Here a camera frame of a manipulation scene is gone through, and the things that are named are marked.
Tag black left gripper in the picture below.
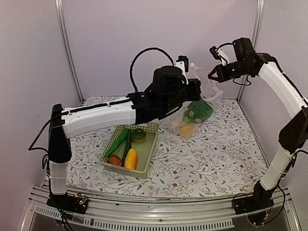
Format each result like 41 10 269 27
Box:
164 78 202 114

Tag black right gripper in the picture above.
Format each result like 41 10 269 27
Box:
208 59 254 82

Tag green bok choy toy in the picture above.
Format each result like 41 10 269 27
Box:
182 100 214 124

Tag clear pink zip top bag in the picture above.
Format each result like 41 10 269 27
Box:
162 63 223 138

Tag yellow lemon toy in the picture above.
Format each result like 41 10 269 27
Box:
180 125 194 138

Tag dark green round fruit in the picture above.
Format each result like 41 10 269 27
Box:
131 128 146 143

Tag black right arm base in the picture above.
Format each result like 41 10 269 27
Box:
231 193 274 215

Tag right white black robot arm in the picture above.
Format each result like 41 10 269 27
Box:
208 51 308 210

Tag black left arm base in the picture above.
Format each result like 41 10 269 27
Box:
47 193 89 215

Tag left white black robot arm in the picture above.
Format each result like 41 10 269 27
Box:
48 66 201 209

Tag dark green cucumber toy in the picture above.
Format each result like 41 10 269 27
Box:
122 129 132 166

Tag beige perforated plastic basket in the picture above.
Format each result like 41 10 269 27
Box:
100 123 159 179

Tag green bitter gourd toy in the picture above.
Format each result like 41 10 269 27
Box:
104 128 129 157

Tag orange yellow mango toy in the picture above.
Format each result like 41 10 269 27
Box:
124 148 138 170

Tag brown bread roll toy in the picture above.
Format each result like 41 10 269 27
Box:
107 154 122 167

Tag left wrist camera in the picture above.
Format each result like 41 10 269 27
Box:
174 55 189 77

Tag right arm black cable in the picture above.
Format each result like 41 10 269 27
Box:
216 42 234 50

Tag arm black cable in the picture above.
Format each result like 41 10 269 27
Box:
216 42 234 50
129 47 174 93

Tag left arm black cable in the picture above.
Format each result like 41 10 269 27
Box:
129 47 174 93

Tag right aluminium frame post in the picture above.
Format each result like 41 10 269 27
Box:
236 0 265 104

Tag aluminium frame post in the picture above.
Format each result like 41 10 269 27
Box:
236 0 265 104
54 0 84 103

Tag aluminium front rail frame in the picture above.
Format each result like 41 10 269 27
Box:
21 183 304 231

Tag left aluminium frame post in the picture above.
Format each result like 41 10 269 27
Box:
54 0 84 103

